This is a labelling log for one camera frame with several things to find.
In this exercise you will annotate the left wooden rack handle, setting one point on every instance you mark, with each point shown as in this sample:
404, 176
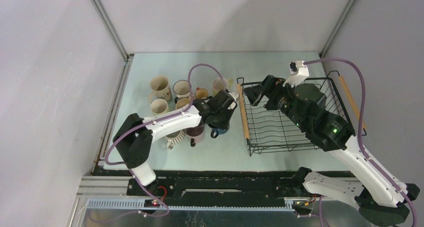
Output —
243, 112

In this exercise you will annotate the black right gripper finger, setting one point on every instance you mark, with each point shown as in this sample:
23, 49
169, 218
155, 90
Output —
273, 104
255, 93

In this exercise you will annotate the yellow green faceted mug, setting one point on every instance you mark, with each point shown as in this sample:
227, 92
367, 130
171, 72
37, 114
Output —
219, 84

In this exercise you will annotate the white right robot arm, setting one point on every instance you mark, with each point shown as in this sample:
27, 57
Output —
379, 197

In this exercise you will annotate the beige round speckled mug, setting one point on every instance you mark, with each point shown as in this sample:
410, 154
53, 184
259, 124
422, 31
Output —
182, 104

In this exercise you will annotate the black wire dish rack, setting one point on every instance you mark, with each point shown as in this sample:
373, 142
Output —
318, 119

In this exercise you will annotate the right wooden rack handle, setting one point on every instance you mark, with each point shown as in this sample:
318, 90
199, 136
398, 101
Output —
352, 102

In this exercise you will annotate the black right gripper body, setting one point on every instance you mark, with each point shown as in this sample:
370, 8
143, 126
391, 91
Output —
286, 99

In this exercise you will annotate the aluminium slotted rail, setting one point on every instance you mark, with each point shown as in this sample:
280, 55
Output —
140, 204

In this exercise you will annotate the striped grey white mug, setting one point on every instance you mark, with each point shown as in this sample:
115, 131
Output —
174, 138

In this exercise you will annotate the small red orange cup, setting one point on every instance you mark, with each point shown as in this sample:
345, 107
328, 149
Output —
201, 93

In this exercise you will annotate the wooden rack handle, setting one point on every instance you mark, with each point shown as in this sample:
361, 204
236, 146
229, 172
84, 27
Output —
243, 112
352, 102

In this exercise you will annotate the floral patterned cream mug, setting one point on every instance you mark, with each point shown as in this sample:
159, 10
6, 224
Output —
160, 86

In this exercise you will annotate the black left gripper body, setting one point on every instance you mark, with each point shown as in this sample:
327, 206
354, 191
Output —
224, 115

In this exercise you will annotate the white mug black handle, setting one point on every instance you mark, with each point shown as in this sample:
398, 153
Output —
181, 89

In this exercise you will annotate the light green mug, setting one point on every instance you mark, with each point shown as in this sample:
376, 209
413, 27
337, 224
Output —
159, 107

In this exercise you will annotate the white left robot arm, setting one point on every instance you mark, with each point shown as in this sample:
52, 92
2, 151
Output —
135, 137

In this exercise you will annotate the dark blue mug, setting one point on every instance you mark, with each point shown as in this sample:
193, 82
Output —
215, 131

